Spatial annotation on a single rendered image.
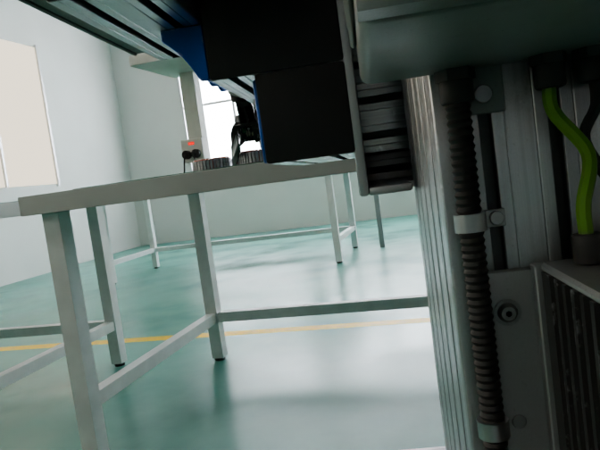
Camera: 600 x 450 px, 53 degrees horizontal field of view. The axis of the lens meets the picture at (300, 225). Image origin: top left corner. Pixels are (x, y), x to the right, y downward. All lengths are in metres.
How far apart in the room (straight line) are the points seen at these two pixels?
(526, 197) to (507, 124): 0.05
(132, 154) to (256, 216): 2.07
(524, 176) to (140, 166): 8.76
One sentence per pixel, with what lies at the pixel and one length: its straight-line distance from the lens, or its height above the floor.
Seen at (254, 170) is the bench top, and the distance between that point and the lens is 1.39.
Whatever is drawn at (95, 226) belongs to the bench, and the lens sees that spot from 2.69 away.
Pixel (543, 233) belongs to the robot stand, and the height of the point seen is 0.65.
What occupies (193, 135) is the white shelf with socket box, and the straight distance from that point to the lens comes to 2.47.
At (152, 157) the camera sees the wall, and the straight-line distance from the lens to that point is 9.02.
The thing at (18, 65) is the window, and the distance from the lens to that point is 7.68.
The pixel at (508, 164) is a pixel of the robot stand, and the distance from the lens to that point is 0.43.
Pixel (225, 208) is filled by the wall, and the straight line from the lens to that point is 8.59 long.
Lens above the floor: 0.71
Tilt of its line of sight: 5 degrees down
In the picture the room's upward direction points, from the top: 8 degrees counter-clockwise
